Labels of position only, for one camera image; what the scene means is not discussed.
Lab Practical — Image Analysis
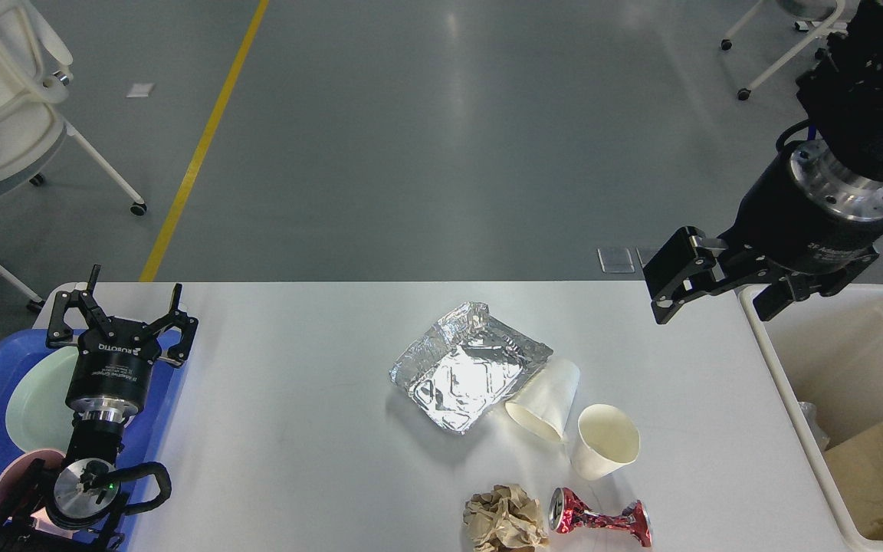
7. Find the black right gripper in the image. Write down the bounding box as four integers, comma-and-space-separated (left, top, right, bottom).
642, 140, 883, 324

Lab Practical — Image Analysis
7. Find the upright white paper cup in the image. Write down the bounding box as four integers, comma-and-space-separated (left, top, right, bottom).
570, 404, 641, 480

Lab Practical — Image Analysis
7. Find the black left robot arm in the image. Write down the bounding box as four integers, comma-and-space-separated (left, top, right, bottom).
0, 265, 199, 551

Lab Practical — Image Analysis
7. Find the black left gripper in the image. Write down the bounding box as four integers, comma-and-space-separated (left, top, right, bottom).
45, 264, 199, 419

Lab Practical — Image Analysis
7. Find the red foil wrapper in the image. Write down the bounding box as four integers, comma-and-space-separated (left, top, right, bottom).
549, 487, 653, 548

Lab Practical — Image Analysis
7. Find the aluminium foil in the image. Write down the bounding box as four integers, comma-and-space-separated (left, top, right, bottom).
798, 401, 831, 453

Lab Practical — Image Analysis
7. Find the white wheeled chair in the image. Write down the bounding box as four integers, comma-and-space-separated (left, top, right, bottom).
719, 1, 859, 101

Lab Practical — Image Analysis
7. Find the beige plastic bin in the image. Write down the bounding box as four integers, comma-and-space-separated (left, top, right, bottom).
738, 285, 883, 551

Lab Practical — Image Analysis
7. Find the white office chair left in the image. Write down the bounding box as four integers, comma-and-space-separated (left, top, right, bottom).
0, 0, 148, 314

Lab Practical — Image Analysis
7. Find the flat aluminium foil tray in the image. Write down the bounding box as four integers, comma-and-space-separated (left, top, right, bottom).
389, 301, 553, 435

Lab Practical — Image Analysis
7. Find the light green plate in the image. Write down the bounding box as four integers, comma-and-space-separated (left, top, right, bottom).
5, 348, 83, 453

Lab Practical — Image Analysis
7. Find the lying white paper cup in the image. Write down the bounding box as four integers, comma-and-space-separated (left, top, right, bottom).
504, 356, 581, 443

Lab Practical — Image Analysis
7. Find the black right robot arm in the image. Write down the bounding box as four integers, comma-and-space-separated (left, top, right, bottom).
642, 1, 883, 324

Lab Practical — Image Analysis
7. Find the crumpled brown paper ball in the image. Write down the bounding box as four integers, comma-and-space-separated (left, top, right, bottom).
462, 485, 549, 551

